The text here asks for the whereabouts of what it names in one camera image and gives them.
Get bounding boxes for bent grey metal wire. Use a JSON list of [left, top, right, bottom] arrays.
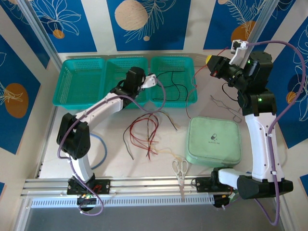
[[210, 95, 242, 123]]

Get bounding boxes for aluminium rail frame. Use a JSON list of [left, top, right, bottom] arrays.
[[20, 177, 288, 200]]

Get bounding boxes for white scissors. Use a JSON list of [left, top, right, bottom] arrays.
[[171, 158, 190, 186]]

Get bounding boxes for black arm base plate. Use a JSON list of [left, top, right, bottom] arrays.
[[66, 179, 111, 195], [195, 177, 239, 193]]

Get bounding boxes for red wire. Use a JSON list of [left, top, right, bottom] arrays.
[[185, 46, 229, 119], [129, 114, 160, 160]]

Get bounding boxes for white slotted cable duct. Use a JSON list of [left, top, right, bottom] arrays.
[[30, 195, 215, 209]]

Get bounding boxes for black wire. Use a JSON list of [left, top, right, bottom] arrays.
[[154, 70, 186, 102], [173, 83, 197, 106]]

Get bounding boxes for aluminium frame post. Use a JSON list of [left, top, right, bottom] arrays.
[[247, 0, 276, 52], [16, 0, 64, 70]]

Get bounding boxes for teal plastic basket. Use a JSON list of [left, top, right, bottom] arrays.
[[104, 57, 150, 109], [149, 56, 198, 108], [52, 57, 108, 111]]

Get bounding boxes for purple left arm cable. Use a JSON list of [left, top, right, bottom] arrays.
[[57, 78, 167, 217]]

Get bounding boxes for blue cable loop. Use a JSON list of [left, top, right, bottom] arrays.
[[90, 133, 108, 169]]

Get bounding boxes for black base connector block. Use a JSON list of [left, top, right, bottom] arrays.
[[76, 193, 97, 213], [213, 194, 233, 209]]

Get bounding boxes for yellow wire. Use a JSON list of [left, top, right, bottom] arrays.
[[153, 146, 180, 160]]

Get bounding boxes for green medicine pouch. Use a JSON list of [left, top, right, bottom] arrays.
[[185, 116, 242, 166]]

